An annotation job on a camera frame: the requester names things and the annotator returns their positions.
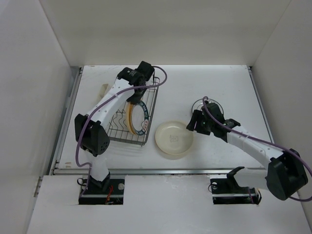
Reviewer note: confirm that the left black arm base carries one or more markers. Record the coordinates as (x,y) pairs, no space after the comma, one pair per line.
(111,193)

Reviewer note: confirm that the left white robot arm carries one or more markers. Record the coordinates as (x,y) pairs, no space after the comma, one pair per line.
(92,139)

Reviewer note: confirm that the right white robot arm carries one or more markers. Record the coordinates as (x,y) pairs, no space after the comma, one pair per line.
(285,171)

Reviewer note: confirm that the cream white plate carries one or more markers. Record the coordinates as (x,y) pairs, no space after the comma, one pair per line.
(173,138)

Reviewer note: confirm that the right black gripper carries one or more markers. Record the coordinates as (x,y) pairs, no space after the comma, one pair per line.
(191,125)

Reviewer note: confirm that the plate with teal lettered band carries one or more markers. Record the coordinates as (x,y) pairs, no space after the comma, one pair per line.
(140,118)

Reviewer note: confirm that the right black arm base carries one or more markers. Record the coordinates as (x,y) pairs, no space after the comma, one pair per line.
(226,191)

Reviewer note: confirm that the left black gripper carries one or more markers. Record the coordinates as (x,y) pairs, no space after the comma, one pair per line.
(134,100)

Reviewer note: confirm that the white plate green rim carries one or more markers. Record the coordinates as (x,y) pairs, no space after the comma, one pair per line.
(199,103)

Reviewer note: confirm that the grey wire dish rack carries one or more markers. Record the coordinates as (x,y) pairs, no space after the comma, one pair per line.
(117,129)

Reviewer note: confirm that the aluminium table rail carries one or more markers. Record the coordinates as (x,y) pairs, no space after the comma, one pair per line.
(230,85)

